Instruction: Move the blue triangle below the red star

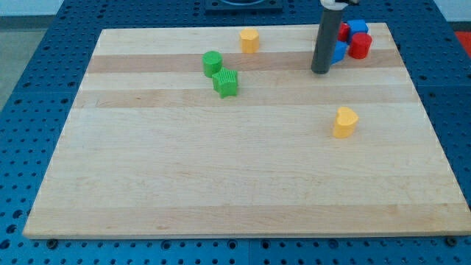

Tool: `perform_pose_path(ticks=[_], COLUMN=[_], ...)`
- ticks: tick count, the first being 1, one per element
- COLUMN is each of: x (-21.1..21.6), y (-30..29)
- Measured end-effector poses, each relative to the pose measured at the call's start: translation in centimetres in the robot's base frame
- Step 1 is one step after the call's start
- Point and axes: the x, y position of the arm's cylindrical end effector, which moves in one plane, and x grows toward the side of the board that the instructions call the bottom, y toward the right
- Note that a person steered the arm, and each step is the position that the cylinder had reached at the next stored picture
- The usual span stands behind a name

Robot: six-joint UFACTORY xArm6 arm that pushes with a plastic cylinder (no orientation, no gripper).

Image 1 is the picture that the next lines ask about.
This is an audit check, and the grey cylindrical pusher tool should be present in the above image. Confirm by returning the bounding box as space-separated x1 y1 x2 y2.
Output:
311 7 343 74

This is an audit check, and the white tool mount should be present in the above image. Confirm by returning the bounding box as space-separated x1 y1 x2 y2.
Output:
320 0 359 10

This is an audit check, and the blue triangle block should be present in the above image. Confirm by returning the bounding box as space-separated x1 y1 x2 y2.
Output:
331 40 348 65

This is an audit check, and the red star block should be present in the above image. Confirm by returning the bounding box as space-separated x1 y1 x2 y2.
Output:
337 22 350 43

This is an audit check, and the green star block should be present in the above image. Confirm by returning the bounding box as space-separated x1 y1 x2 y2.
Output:
212 67 238 99

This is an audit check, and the blue cube block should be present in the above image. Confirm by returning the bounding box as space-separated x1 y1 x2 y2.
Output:
347 19 369 44

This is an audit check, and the red cylinder block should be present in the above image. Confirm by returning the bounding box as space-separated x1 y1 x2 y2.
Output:
348 32 372 59

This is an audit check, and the yellow hexagon block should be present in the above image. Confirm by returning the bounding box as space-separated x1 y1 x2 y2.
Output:
239 28 260 54

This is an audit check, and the yellow heart block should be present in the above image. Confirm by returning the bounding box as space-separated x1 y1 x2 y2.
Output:
333 107 359 138

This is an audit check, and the green cylinder block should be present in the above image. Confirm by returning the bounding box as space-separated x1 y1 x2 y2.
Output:
202 51 223 78

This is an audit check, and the wooden board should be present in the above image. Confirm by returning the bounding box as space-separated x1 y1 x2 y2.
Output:
23 23 470 239

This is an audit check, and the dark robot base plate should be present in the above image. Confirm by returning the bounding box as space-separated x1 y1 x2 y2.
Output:
202 0 284 12

